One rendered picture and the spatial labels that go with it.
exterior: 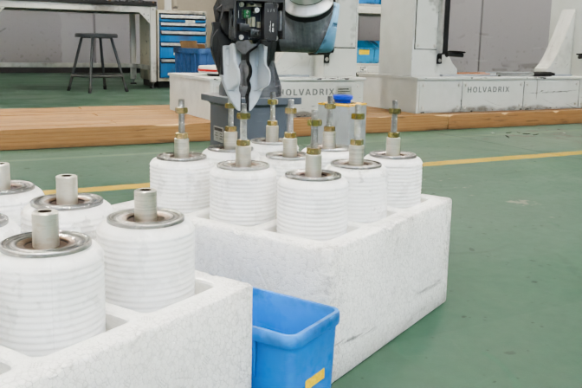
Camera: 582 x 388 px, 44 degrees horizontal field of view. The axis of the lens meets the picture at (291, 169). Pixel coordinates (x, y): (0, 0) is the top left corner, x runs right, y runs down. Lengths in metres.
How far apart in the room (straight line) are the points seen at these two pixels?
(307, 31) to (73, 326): 1.15
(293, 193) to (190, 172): 0.20
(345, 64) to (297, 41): 1.94
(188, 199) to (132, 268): 0.39
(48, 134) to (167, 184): 1.93
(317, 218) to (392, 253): 0.15
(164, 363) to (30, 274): 0.15
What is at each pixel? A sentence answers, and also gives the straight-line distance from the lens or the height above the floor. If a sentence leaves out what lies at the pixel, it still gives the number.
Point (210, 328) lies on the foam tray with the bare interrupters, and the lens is 0.72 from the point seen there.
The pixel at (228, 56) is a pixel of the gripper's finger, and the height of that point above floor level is 0.41.
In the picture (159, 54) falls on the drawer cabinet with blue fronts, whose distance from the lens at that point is 6.67.
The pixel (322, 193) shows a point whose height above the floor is 0.24.
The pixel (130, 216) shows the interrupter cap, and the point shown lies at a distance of 0.74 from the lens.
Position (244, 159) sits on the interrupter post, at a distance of 1.02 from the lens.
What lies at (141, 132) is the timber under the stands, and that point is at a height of 0.05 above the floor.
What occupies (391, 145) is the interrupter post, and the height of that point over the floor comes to 0.27.
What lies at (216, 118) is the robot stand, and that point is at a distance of 1.74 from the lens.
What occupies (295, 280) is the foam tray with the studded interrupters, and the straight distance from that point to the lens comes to 0.92.
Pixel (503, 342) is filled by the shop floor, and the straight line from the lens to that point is 1.14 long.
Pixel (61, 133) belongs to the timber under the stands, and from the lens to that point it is 2.99.
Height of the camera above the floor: 0.43
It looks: 10 degrees down
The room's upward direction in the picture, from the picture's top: 1 degrees clockwise
